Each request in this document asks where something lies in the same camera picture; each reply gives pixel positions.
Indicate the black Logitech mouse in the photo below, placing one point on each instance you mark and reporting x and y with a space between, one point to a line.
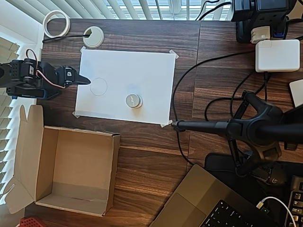
275 179

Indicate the open cardboard box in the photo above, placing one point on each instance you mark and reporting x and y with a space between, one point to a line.
78 163

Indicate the black camera tripod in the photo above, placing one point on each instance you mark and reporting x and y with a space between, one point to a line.
255 132

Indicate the red perforated base block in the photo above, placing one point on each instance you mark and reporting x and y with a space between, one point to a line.
29 222

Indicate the grey laptop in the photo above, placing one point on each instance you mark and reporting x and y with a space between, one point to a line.
196 201

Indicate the white vertical blinds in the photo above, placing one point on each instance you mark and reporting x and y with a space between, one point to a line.
9 132
142 9

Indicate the masking tape roll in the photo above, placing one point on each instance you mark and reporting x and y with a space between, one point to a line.
45 26

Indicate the small white plug adapter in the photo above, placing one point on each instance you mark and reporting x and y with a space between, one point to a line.
260 34

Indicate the masking tape piece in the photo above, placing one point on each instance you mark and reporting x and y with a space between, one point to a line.
174 54
75 115
165 124
83 49

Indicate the white flat device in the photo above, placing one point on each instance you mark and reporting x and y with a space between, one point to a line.
297 93

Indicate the white laptop power adapter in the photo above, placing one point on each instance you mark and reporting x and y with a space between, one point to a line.
277 55

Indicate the white round desk grommet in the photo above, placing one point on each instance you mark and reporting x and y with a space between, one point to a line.
95 40

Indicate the black desk mat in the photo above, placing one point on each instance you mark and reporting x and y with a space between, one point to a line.
217 163

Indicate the black power strip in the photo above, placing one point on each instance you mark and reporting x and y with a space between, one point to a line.
255 9

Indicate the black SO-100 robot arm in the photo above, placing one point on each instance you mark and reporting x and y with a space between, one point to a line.
14 71

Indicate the black keyboard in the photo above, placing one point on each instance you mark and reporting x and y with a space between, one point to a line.
296 203

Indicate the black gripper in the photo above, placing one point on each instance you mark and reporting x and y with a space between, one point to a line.
75 78

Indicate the blue plug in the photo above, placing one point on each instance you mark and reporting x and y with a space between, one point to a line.
278 33

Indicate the white paper sheet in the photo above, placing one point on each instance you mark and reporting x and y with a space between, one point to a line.
132 71

